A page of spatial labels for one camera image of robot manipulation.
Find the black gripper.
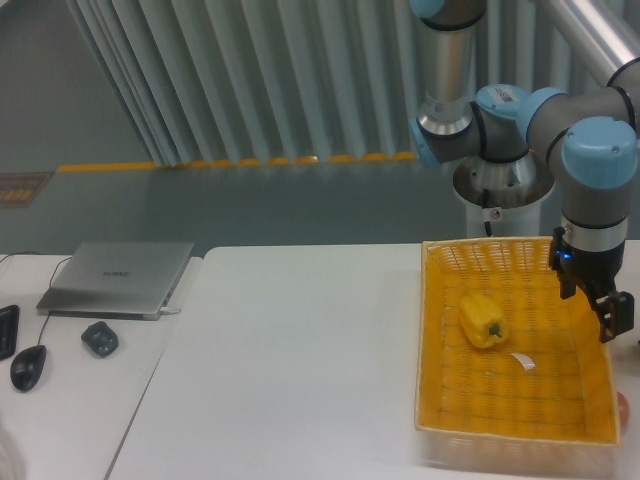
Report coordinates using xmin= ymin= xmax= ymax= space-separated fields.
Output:
xmin=548 ymin=226 xmax=634 ymax=343

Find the yellow bell pepper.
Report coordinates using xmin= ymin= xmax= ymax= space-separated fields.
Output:
xmin=459 ymin=293 xmax=509 ymax=349

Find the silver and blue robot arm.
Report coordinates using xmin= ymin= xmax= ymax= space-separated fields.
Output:
xmin=410 ymin=1 xmax=639 ymax=342

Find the white paper label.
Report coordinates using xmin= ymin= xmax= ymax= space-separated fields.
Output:
xmin=511 ymin=352 xmax=536 ymax=371

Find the red round fruit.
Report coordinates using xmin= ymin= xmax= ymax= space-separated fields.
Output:
xmin=617 ymin=391 xmax=630 ymax=432

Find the yellow wicker basket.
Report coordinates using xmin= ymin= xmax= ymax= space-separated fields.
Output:
xmin=414 ymin=237 xmax=621 ymax=445

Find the silver closed laptop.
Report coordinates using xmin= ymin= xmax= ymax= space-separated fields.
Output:
xmin=37 ymin=242 xmax=193 ymax=320

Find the small black gadget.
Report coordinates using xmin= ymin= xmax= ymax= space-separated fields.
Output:
xmin=81 ymin=321 xmax=119 ymax=358

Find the black computer mouse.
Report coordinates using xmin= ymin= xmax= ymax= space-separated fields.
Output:
xmin=10 ymin=344 xmax=47 ymax=393

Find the black keyboard edge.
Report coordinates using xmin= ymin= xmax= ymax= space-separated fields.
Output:
xmin=0 ymin=305 xmax=20 ymax=360

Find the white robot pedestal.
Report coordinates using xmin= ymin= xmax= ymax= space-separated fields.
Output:
xmin=462 ymin=200 xmax=542 ymax=238

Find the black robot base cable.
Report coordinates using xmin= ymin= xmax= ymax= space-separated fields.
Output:
xmin=480 ymin=187 xmax=494 ymax=238

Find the black mouse cable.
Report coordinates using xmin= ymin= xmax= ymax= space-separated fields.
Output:
xmin=0 ymin=251 xmax=74 ymax=347

